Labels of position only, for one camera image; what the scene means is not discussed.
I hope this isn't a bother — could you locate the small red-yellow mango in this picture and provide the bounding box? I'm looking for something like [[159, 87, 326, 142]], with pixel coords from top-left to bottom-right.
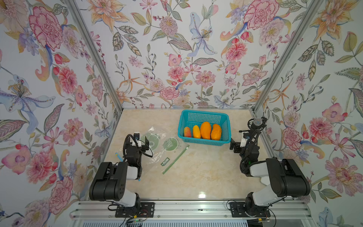
[[183, 127, 192, 138]]

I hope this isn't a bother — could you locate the right aluminium corner post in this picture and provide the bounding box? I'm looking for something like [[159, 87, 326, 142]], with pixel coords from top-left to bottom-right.
[[252, 1, 320, 116]]

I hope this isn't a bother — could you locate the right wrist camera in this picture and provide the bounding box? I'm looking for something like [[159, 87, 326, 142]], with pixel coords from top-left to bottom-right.
[[240, 132, 250, 148]]

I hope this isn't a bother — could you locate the large orange mango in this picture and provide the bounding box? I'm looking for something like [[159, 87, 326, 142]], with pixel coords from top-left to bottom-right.
[[200, 122, 212, 140]]

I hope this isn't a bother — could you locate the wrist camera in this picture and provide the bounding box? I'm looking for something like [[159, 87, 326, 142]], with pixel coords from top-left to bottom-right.
[[133, 132, 140, 141], [240, 132, 250, 148]]

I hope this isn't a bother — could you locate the teal plastic basket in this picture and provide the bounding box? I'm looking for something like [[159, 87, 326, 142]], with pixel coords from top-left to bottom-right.
[[178, 110, 232, 146]]

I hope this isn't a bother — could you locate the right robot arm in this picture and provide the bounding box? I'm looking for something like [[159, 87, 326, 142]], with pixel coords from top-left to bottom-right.
[[230, 140, 311, 216]]

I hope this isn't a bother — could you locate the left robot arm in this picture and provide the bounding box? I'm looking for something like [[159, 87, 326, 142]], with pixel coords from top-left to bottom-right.
[[89, 133, 153, 210]]

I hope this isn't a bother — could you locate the aluminium rail front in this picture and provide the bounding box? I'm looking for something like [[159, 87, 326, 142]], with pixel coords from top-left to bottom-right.
[[70, 199, 312, 221]]

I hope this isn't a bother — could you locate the orange mango right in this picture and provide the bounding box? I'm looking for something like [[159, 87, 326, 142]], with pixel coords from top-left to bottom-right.
[[210, 124, 222, 141]]

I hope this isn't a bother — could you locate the small yellow mango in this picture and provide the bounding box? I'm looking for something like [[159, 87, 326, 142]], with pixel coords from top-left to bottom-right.
[[193, 125, 201, 139]]

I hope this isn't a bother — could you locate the aluminium corner post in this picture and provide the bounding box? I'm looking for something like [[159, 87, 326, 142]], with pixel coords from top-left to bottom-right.
[[252, 1, 320, 116], [65, 0, 123, 113]]

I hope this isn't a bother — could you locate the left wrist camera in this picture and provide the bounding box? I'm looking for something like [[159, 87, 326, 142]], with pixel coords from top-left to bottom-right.
[[133, 132, 140, 141]]

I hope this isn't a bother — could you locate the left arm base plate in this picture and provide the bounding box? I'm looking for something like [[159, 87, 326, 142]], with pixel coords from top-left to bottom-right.
[[115, 202, 155, 218]]

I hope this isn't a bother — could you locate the clear zip-top bag blue zipper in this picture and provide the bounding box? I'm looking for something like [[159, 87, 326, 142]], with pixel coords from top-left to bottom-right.
[[115, 126, 171, 174]]

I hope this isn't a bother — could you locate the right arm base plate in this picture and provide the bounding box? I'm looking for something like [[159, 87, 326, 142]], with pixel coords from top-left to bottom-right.
[[227, 201, 271, 218]]

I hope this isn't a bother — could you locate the left aluminium corner post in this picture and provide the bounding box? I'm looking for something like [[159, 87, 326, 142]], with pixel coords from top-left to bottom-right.
[[65, 0, 123, 113]]

